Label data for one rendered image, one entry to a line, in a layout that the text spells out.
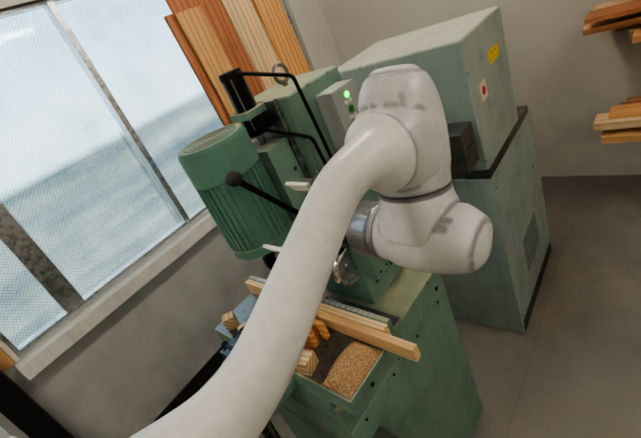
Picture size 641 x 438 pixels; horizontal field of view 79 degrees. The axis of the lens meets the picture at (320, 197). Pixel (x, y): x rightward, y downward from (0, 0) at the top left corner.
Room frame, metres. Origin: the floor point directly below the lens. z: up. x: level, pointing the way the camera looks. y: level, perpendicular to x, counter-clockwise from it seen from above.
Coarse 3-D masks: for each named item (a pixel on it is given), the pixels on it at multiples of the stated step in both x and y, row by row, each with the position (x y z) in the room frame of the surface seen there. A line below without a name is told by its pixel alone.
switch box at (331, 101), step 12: (336, 84) 1.06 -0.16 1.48; (348, 84) 1.03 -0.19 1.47; (324, 96) 1.01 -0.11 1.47; (336, 96) 1.00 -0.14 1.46; (348, 96) 1.02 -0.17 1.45; (324, 108) 1.02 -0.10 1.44; (336, 108) 0.99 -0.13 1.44; (324, 120) 1.03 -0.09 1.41; (336, 120) 1.00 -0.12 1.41; (348, 120) 1.00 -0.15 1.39; (336, 132) 1.01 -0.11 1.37; (336, 144) 1.03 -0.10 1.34
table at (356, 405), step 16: (240, 304) 1.14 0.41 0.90; (240, 320) 1.06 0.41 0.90; (224, 336) 1.03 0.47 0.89; (336, 336) 0.82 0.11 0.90; (320, 352) 0.79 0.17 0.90; (336, 352) 0.77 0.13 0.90; (384, 352) 0.71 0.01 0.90; (320, 368) 0.74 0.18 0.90; (384, 368) 0.70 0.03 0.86; (304, 384) 0.75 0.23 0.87; (320, 384) 0.70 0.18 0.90; (368, 384) 0.66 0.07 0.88; (336, 400) 0.66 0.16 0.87; (352, 400) 0.62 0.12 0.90; (368, 400) 0.64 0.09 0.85
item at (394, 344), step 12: (324, 312) 0.88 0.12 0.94; (336, 324) 0.83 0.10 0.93; (348, 324) 0.80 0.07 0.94; (360, 324) 0.78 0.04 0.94; (360, 336) 0.77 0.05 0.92; (372, 336) 0.73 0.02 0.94; (384, 336) 0.71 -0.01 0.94; (384, 348) 0.71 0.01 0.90; (396, 348) 0.68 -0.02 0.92; (408, 348) 0.65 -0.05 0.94
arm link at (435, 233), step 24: (384, 216) 0.47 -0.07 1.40; (408, 216) 0.44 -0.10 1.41; (432, 216) 0.42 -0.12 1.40; (456, 216) 0.42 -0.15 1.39; (480, 216) 0.41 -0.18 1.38; (384, 240) 0.47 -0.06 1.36; (408, 240) 0.43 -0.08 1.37; (432, 240) 0.41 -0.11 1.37; (456, 240) 0.40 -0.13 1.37; (480, 240) 0.39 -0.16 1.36; (408, 264) 0.44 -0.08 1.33; (432, 264) 0.41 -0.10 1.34; (456, 264) 0.39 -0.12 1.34; (480, 264) 0.39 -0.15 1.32
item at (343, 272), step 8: (344, 248) 0.93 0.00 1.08; (344, 256) 0.92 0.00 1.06; (336, 264) 0.90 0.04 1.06; (344, 264) 0.92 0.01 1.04; (352, 264) 0.93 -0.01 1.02; (336, 272) 0.89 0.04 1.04; (344, 272) 0.91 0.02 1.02; (352, 272) 0.93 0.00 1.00; (336, 280) 0.89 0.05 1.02; (344, 280) 0.90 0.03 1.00; (352, 280) 0.92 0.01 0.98
